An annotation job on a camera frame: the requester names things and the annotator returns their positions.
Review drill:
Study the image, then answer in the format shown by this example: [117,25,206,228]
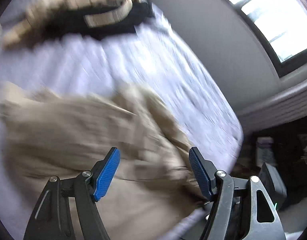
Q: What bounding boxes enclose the lavender embossed bed blanket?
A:
[0,0,243,239]

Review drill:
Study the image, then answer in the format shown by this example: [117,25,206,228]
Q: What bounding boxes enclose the cream striped robe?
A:
[0,0,144,49]

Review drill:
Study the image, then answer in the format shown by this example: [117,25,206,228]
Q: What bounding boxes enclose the black fleece garment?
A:
[37,1,154,40]

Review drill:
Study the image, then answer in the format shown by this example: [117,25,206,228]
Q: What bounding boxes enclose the window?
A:
[226,0,307,77]

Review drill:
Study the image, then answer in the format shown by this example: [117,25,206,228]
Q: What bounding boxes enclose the beige puffer jacket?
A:
[0,82,202,239]

